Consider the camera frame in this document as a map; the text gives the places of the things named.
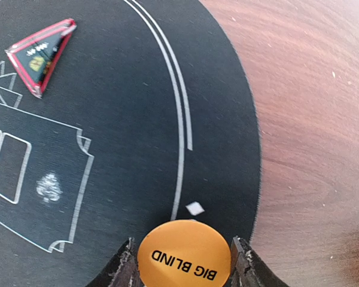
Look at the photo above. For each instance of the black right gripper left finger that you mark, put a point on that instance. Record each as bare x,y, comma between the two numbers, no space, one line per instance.
121,270

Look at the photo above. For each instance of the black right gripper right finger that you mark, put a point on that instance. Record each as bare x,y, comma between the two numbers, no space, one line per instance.
248,269

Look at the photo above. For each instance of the orange big blind button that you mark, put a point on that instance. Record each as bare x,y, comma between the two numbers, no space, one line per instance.
184,253

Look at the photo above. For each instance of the red black triangle marker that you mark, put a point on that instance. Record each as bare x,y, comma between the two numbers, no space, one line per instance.
35,57

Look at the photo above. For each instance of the round black poker mat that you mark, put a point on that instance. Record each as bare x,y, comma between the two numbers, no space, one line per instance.
147,117

